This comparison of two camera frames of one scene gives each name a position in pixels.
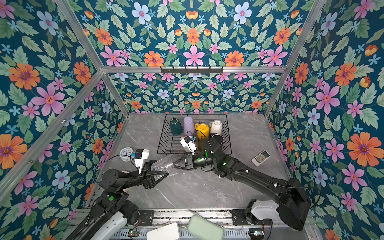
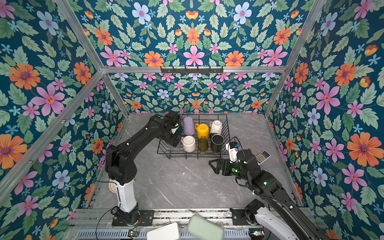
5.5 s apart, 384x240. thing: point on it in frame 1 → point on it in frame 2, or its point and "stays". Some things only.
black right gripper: (189, 164) → (226, 163)
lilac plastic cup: (189, 128) stays
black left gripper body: (144, 182) → (170, 138)
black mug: (218, 138) stays
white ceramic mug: (216, 127) stays
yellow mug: (203, 130) stays
